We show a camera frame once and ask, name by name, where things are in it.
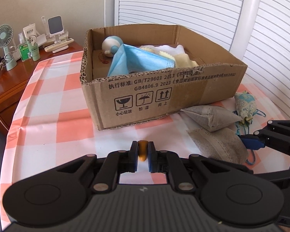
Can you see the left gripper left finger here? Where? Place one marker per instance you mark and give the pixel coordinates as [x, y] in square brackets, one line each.
[107, 170]

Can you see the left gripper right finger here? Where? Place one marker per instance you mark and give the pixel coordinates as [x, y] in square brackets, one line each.
[172, 166]

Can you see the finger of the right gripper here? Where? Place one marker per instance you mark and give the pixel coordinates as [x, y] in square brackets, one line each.
[266, 138]
[279, 126]

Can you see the small orange toy piece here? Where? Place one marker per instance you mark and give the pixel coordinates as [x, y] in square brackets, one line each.
[142, 150]

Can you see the yellow microfiber cloth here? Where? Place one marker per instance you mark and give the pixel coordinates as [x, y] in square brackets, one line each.
[181, 61]

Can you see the blue face mask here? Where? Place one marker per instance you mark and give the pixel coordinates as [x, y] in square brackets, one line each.
[129, 59]

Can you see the white cloth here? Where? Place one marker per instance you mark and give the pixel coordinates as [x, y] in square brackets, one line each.
[164, 48]

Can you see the blue white round plush toy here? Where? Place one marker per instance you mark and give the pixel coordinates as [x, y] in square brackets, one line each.
[110, 45]

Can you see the grey sachet pouch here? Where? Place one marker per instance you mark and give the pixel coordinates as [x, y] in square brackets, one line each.
[222, 144]
[212, 118]

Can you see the checkered pink tablecloth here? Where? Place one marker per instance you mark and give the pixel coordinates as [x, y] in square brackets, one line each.
[52, 125]

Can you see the cardboard box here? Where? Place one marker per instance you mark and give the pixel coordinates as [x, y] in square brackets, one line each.
[135, 97]

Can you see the white louvered closet doors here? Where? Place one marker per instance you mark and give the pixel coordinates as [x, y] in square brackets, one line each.
[255, 31]

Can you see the white remote control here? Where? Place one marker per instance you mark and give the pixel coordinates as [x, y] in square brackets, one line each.
[59, 46]

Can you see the wooden nightstand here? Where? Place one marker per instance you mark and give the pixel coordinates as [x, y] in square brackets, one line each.
[13, 84]

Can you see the green tube bottle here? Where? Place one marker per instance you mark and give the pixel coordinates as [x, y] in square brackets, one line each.
[33, 47]

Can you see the green sanitizer bottle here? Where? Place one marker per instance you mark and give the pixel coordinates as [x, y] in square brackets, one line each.
[23, 48]

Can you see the small tablet on stand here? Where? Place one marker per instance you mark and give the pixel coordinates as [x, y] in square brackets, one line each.
[56, 28]

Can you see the white cream tube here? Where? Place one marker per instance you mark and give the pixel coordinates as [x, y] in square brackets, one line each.
[29, 31]

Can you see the green desk fan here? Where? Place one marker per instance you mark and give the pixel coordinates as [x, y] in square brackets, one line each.
[6, 36]

